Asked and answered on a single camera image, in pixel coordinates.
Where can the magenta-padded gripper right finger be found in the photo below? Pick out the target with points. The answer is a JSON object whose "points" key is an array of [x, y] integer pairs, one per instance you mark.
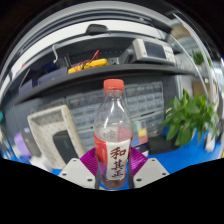
{"points": [[150, 171]]}

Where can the black wall shelf unit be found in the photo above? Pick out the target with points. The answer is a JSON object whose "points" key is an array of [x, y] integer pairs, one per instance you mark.
{"points": [[110, 71]]}

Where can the black flat case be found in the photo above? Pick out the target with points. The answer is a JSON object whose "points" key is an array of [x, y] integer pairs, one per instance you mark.
{"points": [[163, 145]]}

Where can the black speaker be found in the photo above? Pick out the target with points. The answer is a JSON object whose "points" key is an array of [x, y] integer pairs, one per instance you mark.
{"points": [[65, 146]]}

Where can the green potted plant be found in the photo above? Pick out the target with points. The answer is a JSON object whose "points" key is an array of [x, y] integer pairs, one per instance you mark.
{"points": [[186, 116]]}

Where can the dark grey upright box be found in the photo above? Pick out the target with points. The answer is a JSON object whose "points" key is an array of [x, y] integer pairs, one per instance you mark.
{"points": [[33, 141]]}

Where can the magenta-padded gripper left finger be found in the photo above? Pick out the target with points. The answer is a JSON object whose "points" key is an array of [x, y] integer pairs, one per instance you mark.
{"points": [[78, 171]]}

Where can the white pegboard tray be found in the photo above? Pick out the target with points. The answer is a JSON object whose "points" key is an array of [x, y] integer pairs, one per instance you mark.
{"points": [[46, 128]]}

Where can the grey small-parts drawer cabinet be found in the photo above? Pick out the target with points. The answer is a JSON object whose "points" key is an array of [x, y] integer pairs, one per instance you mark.
{"points": [[83, 108], [151, 123], [87, 138], [145, 98]]}

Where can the clear red-capped drink bottle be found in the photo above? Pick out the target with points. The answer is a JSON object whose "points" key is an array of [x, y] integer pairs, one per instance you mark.
{"points": [[113, 156]]}

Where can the clear organizer case colourful parts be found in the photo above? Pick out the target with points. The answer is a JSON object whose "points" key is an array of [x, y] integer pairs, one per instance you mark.
{"points": [[140, 133]]}

